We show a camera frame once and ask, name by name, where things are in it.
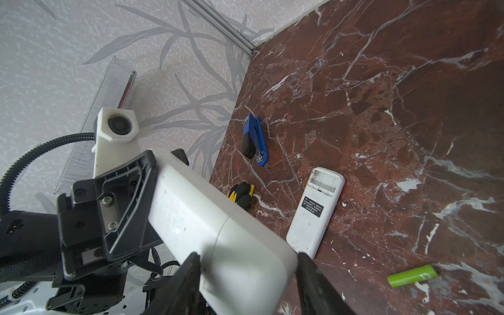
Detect blue stapler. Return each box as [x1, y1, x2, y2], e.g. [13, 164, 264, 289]
[241, 114, 269, 167]

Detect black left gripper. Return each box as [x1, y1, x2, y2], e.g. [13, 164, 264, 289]
[47, 150, 172, 313]

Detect aluminium frame profiles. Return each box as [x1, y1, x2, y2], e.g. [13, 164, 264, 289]
[182, 0, 255, 57]

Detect green AA battery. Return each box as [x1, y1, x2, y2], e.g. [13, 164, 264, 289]
[387, 265, 438, 288]

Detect white remote with red buttons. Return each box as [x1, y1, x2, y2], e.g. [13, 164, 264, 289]
[286, 167, 345, 259]

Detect white air conditioner remote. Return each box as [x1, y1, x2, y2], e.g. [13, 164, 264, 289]
[148, 149, 297, 314]

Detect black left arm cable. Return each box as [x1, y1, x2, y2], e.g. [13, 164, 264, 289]
[0, 132, 97, 308]

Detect black yellow screwdriver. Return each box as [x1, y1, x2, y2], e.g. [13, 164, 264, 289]
[228, 182, 255, 211]

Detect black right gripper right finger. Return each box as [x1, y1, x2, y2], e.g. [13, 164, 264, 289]
[296, 253, 356, 315]

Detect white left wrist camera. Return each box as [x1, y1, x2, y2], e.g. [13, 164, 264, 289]
[92, 108, 140, 178]

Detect clear acrylic wall shelf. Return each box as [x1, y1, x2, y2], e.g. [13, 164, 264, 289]
[54, 57, 137, 195]

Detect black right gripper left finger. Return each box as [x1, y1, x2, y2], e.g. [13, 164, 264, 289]
[143, 252, 201, 314]

